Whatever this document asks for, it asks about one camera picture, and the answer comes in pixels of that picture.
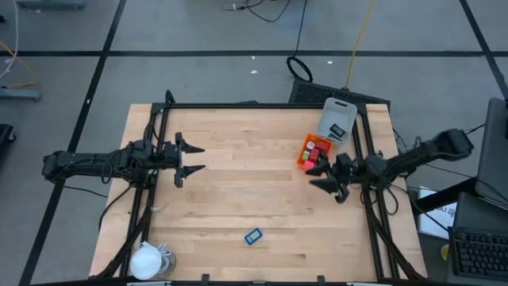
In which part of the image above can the white face mask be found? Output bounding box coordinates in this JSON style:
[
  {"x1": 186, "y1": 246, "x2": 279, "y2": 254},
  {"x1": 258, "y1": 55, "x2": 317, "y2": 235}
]
[{"x1": 129, "y1": 240, "x2": 177, "y2": 280}]

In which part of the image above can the blue cased digital timer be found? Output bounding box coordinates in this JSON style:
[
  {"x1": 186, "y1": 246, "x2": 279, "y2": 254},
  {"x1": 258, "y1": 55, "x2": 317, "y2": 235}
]
[{"x1": 243, "y1": 226, "x2": 264, "y2": 246}]

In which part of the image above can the orange plastic basket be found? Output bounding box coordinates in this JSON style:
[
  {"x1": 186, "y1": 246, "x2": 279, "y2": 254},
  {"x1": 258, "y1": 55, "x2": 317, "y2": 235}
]
[{"x1": 296, "y1": 133, "x2": 335, "y2": 172}]

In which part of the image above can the flat computer monitor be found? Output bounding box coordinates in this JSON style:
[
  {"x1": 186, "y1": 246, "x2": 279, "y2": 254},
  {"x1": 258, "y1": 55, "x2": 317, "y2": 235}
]
[{"x1": 474, "y1": 97, "x2": 508, "y2": 211}]

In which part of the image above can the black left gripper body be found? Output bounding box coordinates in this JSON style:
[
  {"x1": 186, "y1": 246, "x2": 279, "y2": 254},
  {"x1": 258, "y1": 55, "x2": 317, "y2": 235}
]
[{"x1": 157, "y1": 132, "x2": 187, "y2": 189}]

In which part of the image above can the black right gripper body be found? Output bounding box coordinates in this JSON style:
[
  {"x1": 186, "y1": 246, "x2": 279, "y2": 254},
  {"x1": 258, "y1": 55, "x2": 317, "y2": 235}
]
[{"x1": 328, "y1": 152, "x2": 385, "y2": 204}]

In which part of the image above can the black mesh panel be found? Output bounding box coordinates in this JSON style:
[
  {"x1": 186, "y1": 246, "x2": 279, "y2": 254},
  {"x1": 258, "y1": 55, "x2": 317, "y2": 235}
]
[{"x1": 287, "y1": 78, "x2": 392, "y2": 108}]

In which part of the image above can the grey table foot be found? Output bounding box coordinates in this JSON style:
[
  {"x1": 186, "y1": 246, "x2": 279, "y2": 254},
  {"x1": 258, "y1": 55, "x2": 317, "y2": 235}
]
[
  {"x1": 0, "y1": 87, "x2": 43, "y2": 102},
  {"x1": 15, "y1": 0, "x2": 87, "y2": 11}
]

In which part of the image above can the yellow hanging cable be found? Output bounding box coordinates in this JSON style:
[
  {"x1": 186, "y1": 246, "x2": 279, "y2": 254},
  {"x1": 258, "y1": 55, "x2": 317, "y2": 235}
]
[{"x1": 344, "y1": 0, "x2": 376, "y2": 91}]

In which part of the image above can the white floor cable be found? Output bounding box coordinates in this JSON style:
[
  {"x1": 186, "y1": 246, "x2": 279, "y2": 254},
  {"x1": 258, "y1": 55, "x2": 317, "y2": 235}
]
[{"x1": 0, "y1": 0, "x2": 21, "y2": 80}]

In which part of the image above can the white paper sheet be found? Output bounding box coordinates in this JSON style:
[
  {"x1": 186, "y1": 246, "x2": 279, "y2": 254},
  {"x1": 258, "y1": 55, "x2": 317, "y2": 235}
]
[{"x1": 416, "y1": 186, "x2": 458, "y2": 240}]

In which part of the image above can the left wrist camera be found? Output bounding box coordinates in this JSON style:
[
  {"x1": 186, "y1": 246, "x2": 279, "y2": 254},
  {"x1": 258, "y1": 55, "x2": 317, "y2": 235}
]
[{"x1": 161, "y1": 141, "x2": 178, "y2": 160}]

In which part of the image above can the black computer keyboard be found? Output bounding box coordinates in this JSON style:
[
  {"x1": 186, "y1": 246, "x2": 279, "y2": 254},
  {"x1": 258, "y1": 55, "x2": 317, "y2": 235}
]
[{"x1": 447, "y1": 225, "x2": 508, "y2": 284}]

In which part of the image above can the black hanging cable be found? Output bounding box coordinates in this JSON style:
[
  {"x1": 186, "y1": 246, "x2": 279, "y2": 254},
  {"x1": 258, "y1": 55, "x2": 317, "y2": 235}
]
[{"x1": 285, "y1": 0, "x2": 314, "y2": 83}]

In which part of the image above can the grey plastic bin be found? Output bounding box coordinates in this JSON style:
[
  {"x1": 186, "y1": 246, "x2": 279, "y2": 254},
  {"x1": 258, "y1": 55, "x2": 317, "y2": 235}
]
[{"x1": 316, "y1": 97, "x2": 359, "y2": 144}]

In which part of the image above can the white coiled cable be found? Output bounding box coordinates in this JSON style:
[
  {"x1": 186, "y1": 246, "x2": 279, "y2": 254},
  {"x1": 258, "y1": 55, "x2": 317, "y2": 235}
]
[{"x1": 156, "y1": 244, "x2": 175, "y2": 263}]

